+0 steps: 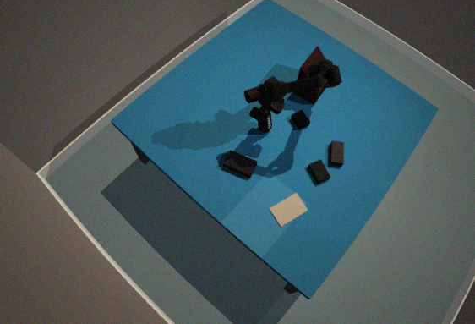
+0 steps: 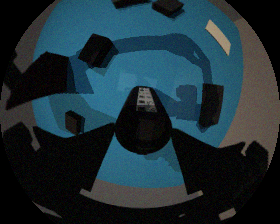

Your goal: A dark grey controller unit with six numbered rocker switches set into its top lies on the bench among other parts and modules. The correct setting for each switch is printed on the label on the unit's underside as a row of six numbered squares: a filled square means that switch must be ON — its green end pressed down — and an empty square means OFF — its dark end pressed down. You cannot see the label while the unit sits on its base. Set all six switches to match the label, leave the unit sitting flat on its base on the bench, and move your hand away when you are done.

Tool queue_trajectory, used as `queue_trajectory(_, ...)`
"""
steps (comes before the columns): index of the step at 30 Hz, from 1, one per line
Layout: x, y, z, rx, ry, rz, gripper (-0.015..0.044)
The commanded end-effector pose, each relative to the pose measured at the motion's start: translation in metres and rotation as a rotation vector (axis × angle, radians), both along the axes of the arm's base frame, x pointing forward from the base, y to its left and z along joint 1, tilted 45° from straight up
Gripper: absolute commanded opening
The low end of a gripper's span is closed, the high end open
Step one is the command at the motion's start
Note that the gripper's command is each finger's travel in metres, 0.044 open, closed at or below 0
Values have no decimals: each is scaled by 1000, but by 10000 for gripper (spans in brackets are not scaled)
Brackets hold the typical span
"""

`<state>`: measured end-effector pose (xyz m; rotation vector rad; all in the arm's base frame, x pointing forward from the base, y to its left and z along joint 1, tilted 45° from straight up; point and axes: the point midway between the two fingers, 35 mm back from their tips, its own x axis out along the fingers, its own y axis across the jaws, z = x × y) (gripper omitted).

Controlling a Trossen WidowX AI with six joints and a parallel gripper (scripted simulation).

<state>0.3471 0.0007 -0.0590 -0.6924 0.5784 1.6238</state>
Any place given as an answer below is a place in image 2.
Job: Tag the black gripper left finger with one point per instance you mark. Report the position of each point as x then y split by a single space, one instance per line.
81 155

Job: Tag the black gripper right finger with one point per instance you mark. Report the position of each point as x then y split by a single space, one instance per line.
200 161

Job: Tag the dark grey switch panel with green rocker switches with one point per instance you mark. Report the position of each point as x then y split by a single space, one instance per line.
143 125

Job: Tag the beige flat rectangular block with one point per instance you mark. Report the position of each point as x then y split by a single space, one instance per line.
218 36

